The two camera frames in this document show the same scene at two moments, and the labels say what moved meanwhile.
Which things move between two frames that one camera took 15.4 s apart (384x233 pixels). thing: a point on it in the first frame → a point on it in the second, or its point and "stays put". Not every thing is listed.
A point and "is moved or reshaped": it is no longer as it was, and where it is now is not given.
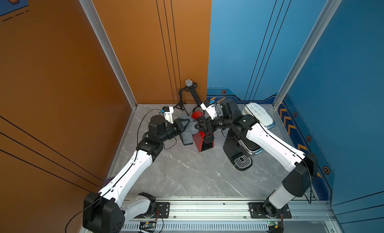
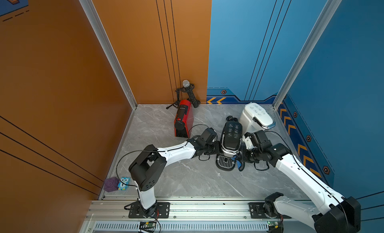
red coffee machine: (198, 138) is moved or reshaped
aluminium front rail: (238, 210) stays put
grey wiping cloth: (187, 135) → (238, 162)
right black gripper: (208, 122) → (244, 159)
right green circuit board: (274, 223) stays put
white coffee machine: (260, 113) stays put
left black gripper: (177, 126) → (217, 149)
